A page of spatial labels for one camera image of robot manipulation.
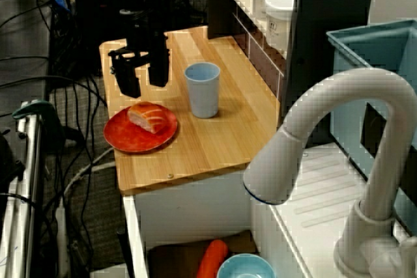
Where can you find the light blue bowl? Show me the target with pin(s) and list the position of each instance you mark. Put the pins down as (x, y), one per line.
(246, 268)

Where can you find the orange toy carrot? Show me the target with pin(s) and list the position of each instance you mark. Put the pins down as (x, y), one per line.
(211, 258)

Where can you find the black computer case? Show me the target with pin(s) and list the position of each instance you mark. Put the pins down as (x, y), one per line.
(94, 14)

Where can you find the white toy kitchen unit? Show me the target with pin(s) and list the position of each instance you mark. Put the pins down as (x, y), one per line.
(195, 206)

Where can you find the teal plastic bin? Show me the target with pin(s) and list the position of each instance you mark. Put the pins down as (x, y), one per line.
(358, 53)

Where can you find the red round plate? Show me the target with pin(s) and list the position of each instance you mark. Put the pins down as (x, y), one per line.
(130, 141)

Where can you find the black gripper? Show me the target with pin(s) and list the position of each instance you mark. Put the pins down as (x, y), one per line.
(145, 35)

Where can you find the silver metal rail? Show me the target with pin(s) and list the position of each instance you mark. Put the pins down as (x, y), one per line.
(29, 177)

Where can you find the salmon sushi toy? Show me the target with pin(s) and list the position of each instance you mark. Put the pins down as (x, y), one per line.
(148, 116)

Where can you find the white toy faucet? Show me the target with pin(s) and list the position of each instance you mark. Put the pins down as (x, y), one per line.
(358, 86)

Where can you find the light blue plastic cup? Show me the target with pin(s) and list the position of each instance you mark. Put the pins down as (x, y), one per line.
(202, 95)

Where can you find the black equipment piece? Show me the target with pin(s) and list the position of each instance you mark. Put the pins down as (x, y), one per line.
(9, 164)

